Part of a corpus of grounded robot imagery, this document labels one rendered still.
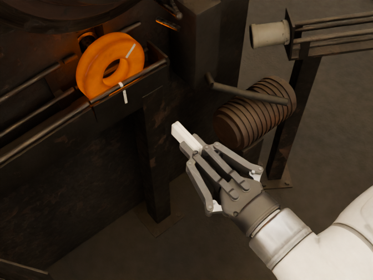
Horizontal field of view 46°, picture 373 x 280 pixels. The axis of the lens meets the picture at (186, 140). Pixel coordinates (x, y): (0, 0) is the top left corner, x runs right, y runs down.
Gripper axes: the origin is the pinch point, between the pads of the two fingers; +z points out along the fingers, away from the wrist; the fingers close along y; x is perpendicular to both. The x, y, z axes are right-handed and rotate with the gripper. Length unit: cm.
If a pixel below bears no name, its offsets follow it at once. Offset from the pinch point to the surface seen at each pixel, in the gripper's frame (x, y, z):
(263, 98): -19.0, 31.7, 6.3
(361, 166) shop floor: -73, 77, -16
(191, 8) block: 3.3, 20.5, 23.4
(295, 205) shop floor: -74, 46, -11
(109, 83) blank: -5.8, -1.3, 23.4
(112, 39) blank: 4.5, 1.4, 24.5
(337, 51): -12, 52, 2
